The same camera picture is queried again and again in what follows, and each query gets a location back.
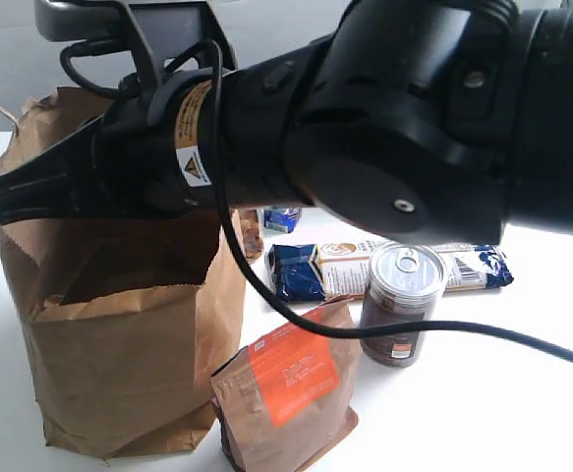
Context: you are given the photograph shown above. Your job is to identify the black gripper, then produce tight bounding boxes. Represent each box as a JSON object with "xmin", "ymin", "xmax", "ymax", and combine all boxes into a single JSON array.
[{"xmin": 0, "ymin": 68, "xmax": 237, "ymax": 225}]

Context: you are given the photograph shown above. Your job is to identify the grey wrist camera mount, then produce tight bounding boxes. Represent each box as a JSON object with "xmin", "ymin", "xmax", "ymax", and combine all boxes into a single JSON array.
[{"xmin": 33, "ymin": 0, "xmax": 241, "ymax": 99}]

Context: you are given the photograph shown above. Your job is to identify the small blue white carton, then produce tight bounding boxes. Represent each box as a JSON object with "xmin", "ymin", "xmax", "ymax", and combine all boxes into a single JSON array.
[{"xmin": 263, "ymin": 206, "xmax": 302, "ymax": 234}]

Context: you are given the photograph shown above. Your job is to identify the yellow-lidded jar of nuts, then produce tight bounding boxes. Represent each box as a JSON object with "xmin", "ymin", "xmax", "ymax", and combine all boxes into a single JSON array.
[{"xmin": 238, "ymin": 208, "xmax": 264, "ymax": 263}]

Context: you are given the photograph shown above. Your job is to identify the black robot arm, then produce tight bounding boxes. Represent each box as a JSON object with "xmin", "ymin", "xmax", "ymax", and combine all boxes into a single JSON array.
[{"xmin": 0, "ymin": 1, "xmax": 573, "ymax": 244}]

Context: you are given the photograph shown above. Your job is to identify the large brown paper bag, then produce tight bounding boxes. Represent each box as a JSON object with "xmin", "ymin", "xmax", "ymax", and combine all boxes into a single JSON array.
[{"xmin": 0, "ymin": 87, "xmax": 248, "ymax": 461}]

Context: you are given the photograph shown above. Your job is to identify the dark blue noodle package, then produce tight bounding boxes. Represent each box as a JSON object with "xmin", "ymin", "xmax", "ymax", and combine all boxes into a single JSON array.
[{"xmin": 266, "ymin": 240, "xmax": 514, "ymax": 303}]

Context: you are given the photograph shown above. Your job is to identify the clear jar with dark contents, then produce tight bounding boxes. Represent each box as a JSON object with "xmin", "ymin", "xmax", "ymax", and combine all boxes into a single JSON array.
[{"xmin": 360, "ymin": 242, "xmax": 448, "ymax": 368}]

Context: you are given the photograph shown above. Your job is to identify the black cable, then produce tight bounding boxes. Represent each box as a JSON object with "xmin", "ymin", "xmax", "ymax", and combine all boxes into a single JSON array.
[{"xmin": 59, "ymin": 38, "xmax": 573, "ymax": 373}]

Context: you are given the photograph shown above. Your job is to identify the brown pouch with orange label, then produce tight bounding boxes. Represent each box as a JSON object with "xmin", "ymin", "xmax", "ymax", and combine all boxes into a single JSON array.
[{"xmin": 211, "ymin": 323, "xmax": 362, "ymax": 472}]

